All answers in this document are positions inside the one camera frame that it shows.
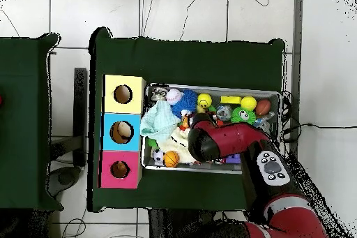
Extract mint green cloth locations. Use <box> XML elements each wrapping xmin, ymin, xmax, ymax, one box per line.
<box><xmin>139</xmin><ymin>100</ymin><xmax>181</xmax><ymax>143</ymax></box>

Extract shallow metal mesh bin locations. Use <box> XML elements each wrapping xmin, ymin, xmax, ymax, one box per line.
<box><xmin>140</xmin><ymin>82</ymin><xmax>282</xmax><ymax>174</ymax></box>

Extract wooden box with three holes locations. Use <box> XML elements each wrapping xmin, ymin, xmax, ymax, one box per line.
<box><xmin>98</xmin><ymin>74</ymin><xmax>148</xmax><ymax>190</ymax></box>

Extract blue fuzzy ball with eyes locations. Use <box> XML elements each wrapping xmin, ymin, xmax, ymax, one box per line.
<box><xmin>171</xmin><ymin>89</ymin><xmax>198</xmax><ymax>121</ymax></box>

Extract white baseball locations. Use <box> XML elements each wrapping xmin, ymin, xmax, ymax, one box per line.
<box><xmin>165</xmin><ymin>89</ymin><xmax>184</xmax><ymax>106</ymax></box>

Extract cream cloth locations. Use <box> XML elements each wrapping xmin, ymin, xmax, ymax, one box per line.
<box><xmin>158</xmin><ymin>127</ymin><xmax>196</xmax><ymax>164</ymax></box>

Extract yellow smiley ball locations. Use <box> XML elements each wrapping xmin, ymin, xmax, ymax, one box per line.
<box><xmin>197</xmin><ymin>93</ymin><xmax>213</xmax><ymax>109</ymax></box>

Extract small orange basketball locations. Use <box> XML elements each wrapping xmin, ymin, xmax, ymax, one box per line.
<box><xmin>162</xmin><ymin>150</ymin><xmax>180</xmax><ymax>168</ymax></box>

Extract small soccer ball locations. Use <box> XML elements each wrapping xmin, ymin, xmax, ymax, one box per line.
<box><xmin>152</xmin><ymin>149</ymin><xmax>165</xmax><ymax>164</ymax></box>

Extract dark green tablecloth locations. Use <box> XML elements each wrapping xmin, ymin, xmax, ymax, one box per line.
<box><xmin>88</xmin><ymin>27</ymin><xmax>286</xmax><ymax>213</ymax></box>
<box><xmin>0</xmin><ymin>33</ymin><xmax>64</xmax><ymax>211</ymax></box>

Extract green fuzzy ball with eyes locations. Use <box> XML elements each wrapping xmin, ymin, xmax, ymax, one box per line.
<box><xmin>230</xmin><ymin>106</ymin><xmax>257</xmax><ymax>125</ymax></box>

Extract small brown football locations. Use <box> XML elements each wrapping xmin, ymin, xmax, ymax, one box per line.
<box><xmin>255</xmin><ymin>98</ymin><xmax>272</xmax><ymax>116</ymax></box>

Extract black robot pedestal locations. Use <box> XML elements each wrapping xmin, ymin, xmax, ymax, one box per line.
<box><xmin>147</xmin><ymin>208</ymin><xmax>246</xmax><ymax>238</ymax></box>

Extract black power cable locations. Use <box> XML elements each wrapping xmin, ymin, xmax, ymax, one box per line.
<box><xmin>281</xmin><ymin>121</ymin><xmax>357</xmax><ymax>142</ymax></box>

